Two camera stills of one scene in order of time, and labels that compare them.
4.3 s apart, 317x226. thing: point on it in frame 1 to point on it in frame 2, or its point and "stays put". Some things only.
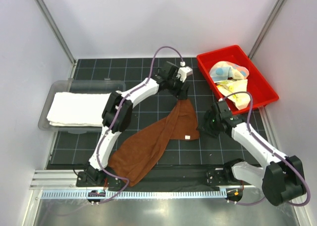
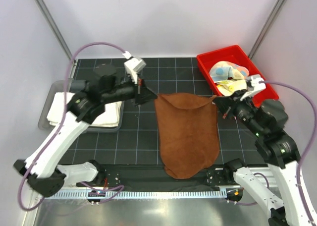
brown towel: x=138 y=150 to x=188 y=131
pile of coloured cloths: x=230 y=78 stays put
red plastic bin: x=262 y=92 stays put
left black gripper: x=182 y=94 to x=141 y=93
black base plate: x=165 y=176 stays put
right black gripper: x=205 y=125 to x=224 y=103
